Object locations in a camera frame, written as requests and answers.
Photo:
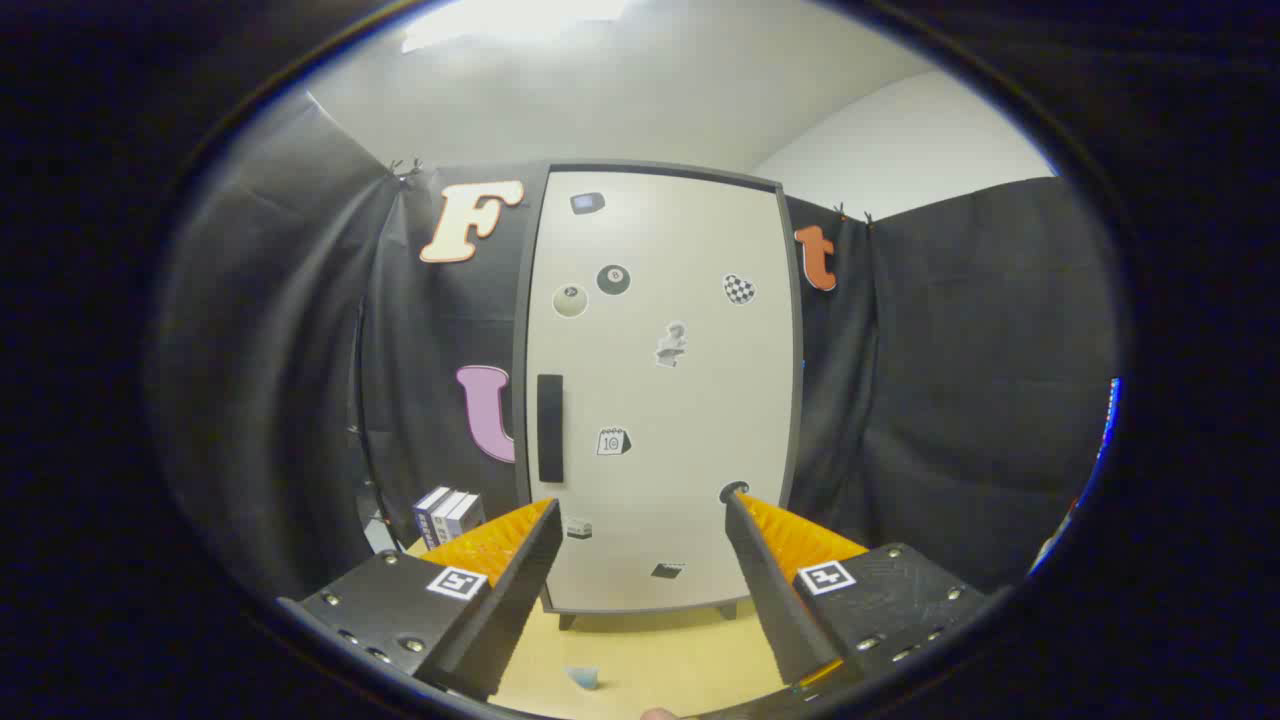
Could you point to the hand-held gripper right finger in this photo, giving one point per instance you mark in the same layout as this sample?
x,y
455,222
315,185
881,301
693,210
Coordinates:
x,y
775,600

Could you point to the grey cabinet body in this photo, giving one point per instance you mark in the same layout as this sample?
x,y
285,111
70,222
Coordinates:
x,y
521,300

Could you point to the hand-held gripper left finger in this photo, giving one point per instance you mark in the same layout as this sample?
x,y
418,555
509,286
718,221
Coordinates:
x,y
510,600

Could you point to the white and blue tube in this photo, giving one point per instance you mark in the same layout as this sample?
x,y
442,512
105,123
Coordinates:
x,y
583,678

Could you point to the black backdrop cloth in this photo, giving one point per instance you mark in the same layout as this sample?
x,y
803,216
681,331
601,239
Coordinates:
x,y
950,350

